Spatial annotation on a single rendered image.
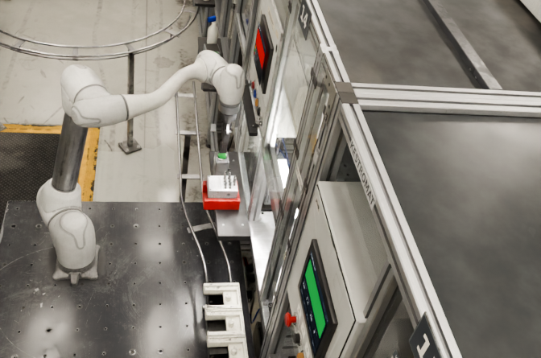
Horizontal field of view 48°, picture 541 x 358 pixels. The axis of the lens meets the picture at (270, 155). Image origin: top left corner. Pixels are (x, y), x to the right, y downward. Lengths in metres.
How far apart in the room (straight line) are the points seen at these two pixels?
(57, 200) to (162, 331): 0.69
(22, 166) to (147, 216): 1.46
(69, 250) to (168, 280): 0.44
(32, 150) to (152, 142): 0.79
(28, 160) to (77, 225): 1.75
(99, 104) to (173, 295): 0.90
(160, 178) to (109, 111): 1.90
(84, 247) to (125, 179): 1.56
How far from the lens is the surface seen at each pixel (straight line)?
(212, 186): 2.63
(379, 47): 1.77
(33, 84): 4.94
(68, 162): 2.56
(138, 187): 4.04
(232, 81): 2.45
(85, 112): 2.24
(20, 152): 4.32
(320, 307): 1.51
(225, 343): 2.33
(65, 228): 2.55
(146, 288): 2.68
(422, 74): 1.71
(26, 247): 2.86
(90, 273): 2.71
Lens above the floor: 2.85
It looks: 40 degrees down
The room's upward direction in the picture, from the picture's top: 12 degrees clockwise
